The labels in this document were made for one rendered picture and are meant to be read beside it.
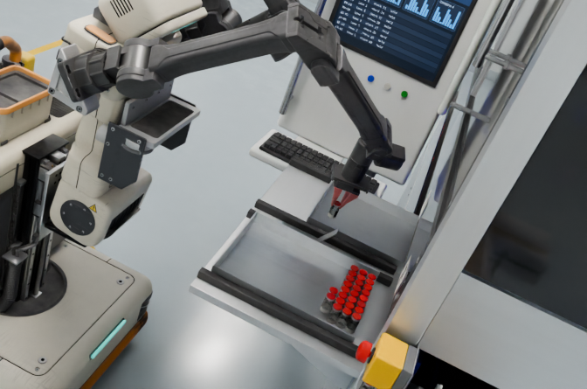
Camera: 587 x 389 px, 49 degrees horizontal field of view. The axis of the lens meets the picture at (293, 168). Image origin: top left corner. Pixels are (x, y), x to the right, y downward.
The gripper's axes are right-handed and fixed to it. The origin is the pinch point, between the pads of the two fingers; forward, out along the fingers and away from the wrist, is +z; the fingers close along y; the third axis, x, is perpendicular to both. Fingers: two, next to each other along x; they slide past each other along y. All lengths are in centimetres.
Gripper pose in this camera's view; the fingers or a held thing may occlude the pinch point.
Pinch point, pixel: (336, 204)
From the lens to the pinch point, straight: 170.3
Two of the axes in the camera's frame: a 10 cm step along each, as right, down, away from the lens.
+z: -3.7, 7.9, 4.9
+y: 9.3, 3.5, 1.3
